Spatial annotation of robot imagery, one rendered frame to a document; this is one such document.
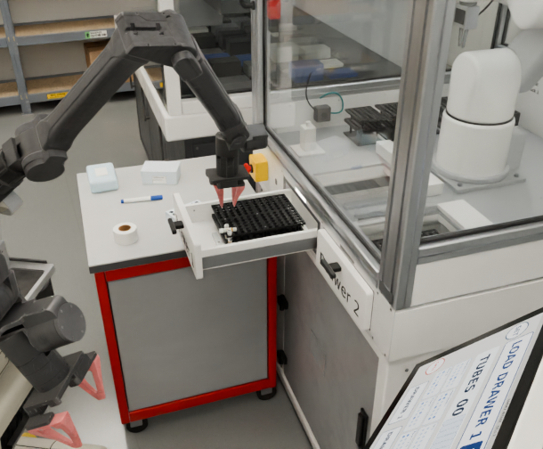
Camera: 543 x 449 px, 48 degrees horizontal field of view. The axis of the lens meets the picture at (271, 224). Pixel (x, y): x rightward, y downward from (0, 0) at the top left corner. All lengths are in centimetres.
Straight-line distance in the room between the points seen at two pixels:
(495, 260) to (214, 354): 109
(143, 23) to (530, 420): 83
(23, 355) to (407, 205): 70
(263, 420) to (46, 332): 152
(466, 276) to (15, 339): 89
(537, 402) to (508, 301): 67
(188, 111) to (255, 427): 120
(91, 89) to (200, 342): 114
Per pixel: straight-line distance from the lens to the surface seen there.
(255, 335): 213
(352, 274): 143
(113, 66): 112
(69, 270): 320
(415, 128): 112
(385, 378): 146
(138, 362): 208
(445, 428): 89
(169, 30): 112
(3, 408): 141
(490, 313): 148
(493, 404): 86
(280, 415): 235
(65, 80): 557
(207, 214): 181
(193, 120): 242
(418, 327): 138
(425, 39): 107
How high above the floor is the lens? 176
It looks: 31 degrees down
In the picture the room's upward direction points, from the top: straight up
